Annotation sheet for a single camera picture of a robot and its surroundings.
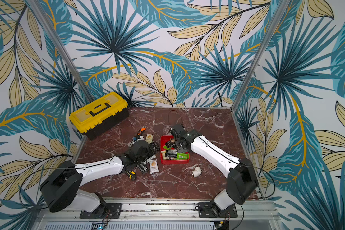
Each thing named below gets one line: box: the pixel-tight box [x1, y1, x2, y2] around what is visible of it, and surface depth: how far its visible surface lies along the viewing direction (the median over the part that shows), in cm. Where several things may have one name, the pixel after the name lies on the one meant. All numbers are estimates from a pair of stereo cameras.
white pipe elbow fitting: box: [191, 166, 202, 178], surface depth 87 cm
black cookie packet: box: [136, 163, 148, 173], surface depth 88 cm
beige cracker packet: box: [145, 134, 154, 145], surface depth 102 cm
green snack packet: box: [175, 151, 190, 161], surface depth 92 cm
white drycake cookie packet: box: [149, 159, 160, 175], surface depth 90 cm
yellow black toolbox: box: [69, 91, 130, 141], surface depth 97 cm
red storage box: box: [160, 135, 191, 165], surface depth 92 cm
